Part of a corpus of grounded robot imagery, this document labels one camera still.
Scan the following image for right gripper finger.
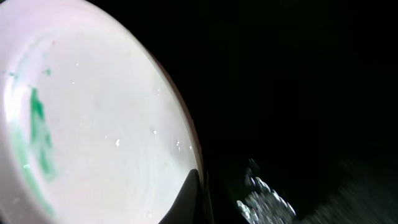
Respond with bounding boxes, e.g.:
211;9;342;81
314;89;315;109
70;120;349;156
159;169;201;224

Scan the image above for white plate green stain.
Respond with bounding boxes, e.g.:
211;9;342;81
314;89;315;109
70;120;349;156
1;1;205;224

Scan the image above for round black tray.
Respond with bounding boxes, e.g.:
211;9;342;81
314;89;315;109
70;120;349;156
96;1;397;223

